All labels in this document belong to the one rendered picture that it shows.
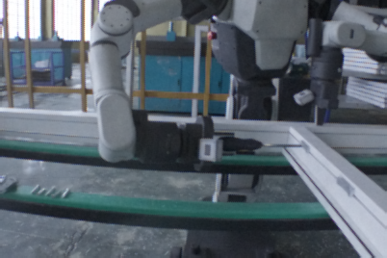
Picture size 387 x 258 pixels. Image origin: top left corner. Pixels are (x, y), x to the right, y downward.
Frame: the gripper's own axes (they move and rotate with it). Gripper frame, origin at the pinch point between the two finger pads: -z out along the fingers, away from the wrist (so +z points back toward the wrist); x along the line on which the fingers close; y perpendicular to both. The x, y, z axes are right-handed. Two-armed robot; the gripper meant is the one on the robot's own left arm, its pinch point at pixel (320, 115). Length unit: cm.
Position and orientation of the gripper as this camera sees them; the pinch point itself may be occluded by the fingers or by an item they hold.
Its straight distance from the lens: 81.3
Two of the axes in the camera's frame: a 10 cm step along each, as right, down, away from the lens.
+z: 0.4, -9.8, -2.1
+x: 0.1, -2.1, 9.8
